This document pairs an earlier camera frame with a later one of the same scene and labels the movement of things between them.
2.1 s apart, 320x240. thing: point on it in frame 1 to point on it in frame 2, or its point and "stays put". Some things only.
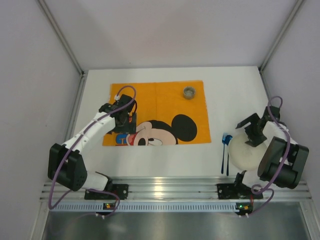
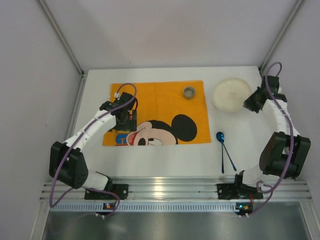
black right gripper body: x=252 y=130 to x=253 y=102
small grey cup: x=189 y=92 stays put
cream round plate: x=243 y=155 to x=230 y=94
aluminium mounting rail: x=171 y=189 stays put
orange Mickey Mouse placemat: x=167 y=113 stays put
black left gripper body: x=130 y=125 stays put
